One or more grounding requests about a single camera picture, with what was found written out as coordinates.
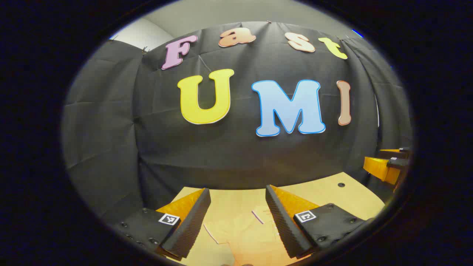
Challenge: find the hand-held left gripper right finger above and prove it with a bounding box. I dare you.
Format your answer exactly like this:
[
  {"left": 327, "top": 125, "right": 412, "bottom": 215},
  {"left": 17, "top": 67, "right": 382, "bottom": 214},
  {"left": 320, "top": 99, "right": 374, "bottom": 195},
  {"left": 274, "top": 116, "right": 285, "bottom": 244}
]
[{"left": 265, "top": 185, "right": 374, "bottom": 259}]

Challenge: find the black backdrop cloth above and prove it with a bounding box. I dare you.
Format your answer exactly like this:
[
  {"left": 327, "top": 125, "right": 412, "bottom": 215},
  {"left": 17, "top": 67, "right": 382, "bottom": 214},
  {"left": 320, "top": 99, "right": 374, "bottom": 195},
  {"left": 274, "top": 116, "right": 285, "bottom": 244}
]
[{"left": 61, "top": 21, "right": 414, "bottom": 222}]

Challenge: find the orange T-shirt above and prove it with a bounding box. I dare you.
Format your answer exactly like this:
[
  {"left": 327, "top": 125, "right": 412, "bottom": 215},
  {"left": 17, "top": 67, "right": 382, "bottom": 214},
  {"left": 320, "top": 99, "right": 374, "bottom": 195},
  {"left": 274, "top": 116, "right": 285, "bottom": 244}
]
[{"left": 203, "top": 205, "right": 309, "bottom": 266}]

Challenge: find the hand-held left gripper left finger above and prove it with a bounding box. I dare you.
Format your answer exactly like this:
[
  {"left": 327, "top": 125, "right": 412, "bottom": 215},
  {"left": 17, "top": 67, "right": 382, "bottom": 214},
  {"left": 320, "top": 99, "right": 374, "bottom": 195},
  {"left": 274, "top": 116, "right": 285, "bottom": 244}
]
[{"left": 111, "top": 188, "right": 212, "bottom": 262}]

